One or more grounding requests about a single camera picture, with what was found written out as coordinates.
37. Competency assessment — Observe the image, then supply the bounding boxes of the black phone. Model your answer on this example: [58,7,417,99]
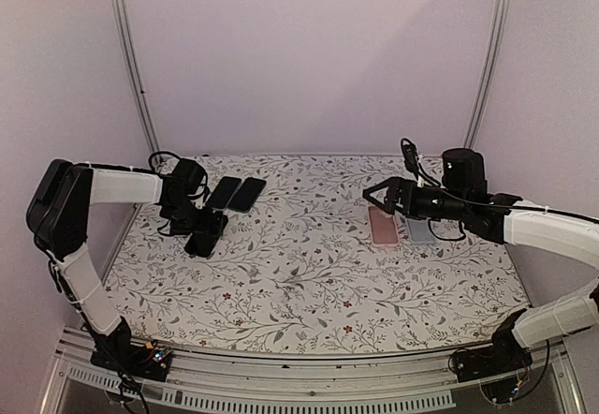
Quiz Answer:
[205,176,241,210]
[184,229,222,259]

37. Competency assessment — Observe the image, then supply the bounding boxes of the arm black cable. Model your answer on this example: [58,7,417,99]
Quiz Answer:
[401,137,599,242]
[46,151,188,293]

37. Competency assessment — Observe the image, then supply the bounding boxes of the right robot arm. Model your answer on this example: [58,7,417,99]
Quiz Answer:
[362,140,598,373]

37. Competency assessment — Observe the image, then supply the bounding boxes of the floral table mat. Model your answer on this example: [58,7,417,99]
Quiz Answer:
[106,155,528,355]

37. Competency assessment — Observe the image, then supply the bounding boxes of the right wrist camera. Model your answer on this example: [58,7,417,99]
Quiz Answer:
[400,138,424,177]

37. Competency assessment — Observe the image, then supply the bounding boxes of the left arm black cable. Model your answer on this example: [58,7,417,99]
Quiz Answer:
[46,151,188,293]

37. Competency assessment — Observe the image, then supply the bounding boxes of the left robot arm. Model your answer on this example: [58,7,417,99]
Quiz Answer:
[25,159,228,371]

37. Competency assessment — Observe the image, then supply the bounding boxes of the right rear aluminium post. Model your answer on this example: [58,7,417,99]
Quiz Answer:
[463,0,510,149]

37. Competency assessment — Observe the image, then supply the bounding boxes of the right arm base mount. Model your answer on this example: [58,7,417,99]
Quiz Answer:
[447,345,533,406]

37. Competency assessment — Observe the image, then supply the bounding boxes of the pink phone case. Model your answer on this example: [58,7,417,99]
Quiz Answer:
[368,206,400,246]

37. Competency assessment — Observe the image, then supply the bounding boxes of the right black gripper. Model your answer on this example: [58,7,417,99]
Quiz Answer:
[362,177,469,222]

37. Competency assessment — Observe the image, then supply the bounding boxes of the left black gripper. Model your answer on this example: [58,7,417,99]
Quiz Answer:
[164,197,223,235]

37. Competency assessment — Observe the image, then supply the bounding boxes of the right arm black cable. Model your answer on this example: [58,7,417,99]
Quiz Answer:
[401,137,599,242]

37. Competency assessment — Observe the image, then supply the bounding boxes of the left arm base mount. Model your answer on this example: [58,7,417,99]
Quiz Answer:
[90,335,172,382]

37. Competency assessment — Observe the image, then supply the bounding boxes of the front aluminium rail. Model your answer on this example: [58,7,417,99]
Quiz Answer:
[40,328,587,413]

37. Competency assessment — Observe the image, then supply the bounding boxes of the teal phone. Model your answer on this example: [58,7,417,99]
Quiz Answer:
[227,177,267,213]

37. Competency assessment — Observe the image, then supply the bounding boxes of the left rear aluminium post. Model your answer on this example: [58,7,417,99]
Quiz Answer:
[110,0,160,154]

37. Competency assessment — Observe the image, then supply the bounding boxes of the aluminium post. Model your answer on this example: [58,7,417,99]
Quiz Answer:
[110,0,160,154]
[463,0,510,149]

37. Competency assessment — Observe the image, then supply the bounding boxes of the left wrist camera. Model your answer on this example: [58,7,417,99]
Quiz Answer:
[172,158,210,200]

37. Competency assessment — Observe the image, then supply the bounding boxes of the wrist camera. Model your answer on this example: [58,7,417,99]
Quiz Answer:
[172,158,210,200]
[400,138,424,177]

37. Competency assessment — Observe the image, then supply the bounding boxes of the light blue phone case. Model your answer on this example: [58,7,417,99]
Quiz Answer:
[404,218,436,245]

